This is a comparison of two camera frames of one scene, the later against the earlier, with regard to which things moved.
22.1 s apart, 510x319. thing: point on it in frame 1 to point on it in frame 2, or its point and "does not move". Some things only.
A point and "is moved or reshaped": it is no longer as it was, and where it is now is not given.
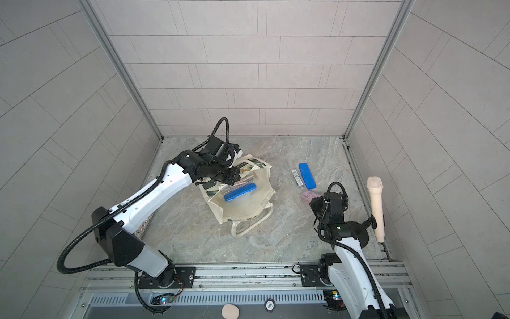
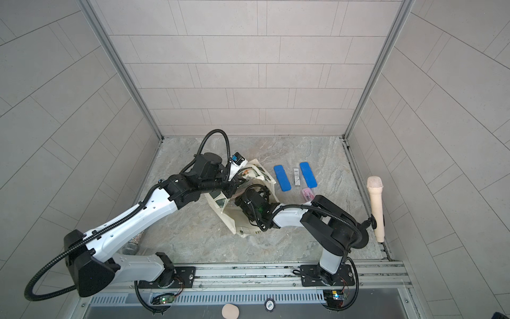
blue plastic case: (307, 177) does not move
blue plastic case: (242, 191) is moved or reshaped
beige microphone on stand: (375, 185) does not move
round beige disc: (230, 311) does not move
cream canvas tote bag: (246, 199) is moved or reshaped
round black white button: (269, 305) does not move
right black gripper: (315, 204) to (244, 201)
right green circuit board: (334, 300) does not move
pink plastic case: (308, 195) does not move
